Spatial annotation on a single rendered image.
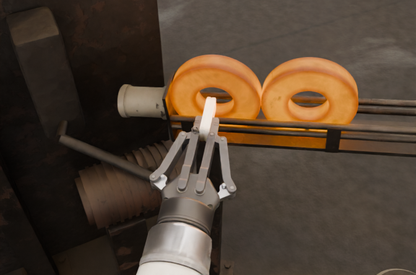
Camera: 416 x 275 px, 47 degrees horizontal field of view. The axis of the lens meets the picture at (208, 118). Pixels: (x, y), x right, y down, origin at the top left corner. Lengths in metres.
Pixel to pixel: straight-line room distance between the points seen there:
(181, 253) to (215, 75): 0.30
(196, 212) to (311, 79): 0.27
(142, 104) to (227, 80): 0.17
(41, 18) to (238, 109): 0.37
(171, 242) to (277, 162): 1.06
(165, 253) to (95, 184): 0.36
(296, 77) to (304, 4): 1.65
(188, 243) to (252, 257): 0.83
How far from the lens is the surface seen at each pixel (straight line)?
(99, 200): 0.93
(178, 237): 0.61
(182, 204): 0.64
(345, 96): 0.78
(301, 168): 1.63
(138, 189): 0.94
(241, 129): 0.82
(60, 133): 0.93
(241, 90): 0.78
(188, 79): 0.78
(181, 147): 0.73
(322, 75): 0.75
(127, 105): 0.85
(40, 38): 0.83
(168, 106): 0.81
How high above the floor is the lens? 1.27
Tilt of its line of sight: 46 degrees down
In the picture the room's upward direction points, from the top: straight up
